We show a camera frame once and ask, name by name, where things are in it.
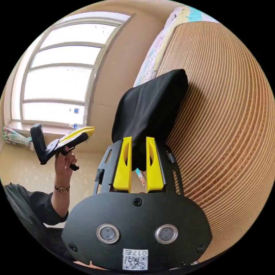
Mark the person's left hand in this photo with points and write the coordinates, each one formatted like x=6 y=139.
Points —
x=64 y=169

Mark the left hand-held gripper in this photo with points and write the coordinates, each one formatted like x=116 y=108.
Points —
x=52 y=149

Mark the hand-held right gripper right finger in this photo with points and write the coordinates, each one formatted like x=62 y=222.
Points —
x=155 y=174

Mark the black pants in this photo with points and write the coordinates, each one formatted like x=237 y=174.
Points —
x=148 y=107

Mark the checked cloth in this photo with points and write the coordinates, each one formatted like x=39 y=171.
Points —
x=15 y=137

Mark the window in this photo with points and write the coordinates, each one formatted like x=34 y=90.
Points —
x=62 y=75

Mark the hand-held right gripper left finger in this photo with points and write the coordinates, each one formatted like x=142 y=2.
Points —
x=124 y=171

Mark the person's left forearm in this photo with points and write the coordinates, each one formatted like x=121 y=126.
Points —
x=61 y=202

